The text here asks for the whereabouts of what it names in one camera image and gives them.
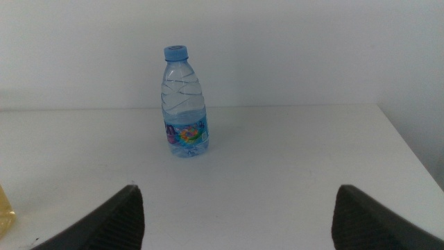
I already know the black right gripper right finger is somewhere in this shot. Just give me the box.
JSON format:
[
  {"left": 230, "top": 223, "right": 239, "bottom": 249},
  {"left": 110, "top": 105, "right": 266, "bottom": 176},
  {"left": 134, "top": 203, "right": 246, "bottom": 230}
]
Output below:
[{"left": 331, "top": 184, "right": 444, "bottom": 250}]

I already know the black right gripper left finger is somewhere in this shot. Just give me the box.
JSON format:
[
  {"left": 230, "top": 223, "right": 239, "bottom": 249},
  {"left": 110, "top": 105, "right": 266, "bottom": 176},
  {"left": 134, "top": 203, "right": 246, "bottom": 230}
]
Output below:
[{"left": 29, "top": 184, "right": 146, "bottom": 250}]

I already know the yellow tea bottle green cap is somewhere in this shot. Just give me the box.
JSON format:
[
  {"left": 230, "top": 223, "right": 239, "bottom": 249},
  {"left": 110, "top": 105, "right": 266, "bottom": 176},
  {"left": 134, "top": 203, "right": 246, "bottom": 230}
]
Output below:
[{"left": 0, "top": 183, "right": 17, "bottom": 240}]

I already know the clear water bottle blue cap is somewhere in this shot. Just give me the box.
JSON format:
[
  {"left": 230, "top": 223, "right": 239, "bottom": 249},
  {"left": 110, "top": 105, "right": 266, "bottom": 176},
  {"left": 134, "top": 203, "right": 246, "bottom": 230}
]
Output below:
[{"left": 160, "top": 44, "right": 210, "bottom": 158}]

